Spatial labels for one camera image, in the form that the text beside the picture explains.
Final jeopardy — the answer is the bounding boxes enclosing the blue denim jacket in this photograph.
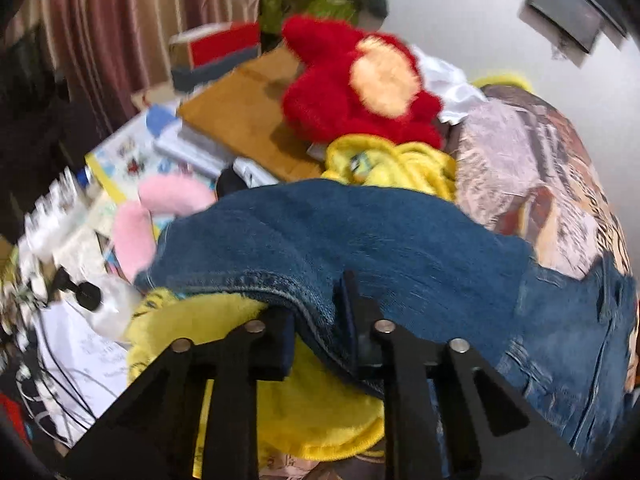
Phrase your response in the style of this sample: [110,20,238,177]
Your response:
[134,179,637,458]

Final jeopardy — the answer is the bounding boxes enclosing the white papers stack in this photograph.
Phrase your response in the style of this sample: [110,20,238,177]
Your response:
[17,170,137,448]

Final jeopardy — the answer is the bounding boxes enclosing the yellow fleece blanket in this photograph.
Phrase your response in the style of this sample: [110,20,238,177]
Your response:
[126,134,456,464]

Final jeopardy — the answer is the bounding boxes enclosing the pink plush headband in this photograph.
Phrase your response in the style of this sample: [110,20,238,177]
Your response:
[111,174,217,283]

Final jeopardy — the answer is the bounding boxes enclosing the newspaper print bed sheet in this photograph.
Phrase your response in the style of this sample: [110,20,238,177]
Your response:
[451,84,631,278]

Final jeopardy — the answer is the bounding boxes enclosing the colourful picture book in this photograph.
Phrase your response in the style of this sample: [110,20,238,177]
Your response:
[86,102,215,205]

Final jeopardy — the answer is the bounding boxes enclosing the brown cardboard sheet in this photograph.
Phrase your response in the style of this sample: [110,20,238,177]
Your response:
[177,46,322,182]

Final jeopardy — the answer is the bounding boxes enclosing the white cloth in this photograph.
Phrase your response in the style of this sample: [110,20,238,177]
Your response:
[409,44,487,126]

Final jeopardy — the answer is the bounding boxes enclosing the red plush toy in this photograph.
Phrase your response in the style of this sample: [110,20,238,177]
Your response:
[281,15,442,148]

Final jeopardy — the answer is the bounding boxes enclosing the red white box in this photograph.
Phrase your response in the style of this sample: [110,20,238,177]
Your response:
[168,22,260,70]

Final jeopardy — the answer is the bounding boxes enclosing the striped brown curtain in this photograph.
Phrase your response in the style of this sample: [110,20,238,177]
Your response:
[1,0,259,134]

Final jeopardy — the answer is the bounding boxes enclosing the green patterned bag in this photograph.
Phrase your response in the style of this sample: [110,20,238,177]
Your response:
[259,0,359,36]

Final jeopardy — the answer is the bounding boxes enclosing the wall mounted black monitor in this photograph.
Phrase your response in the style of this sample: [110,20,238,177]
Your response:
[520,0,629,67]

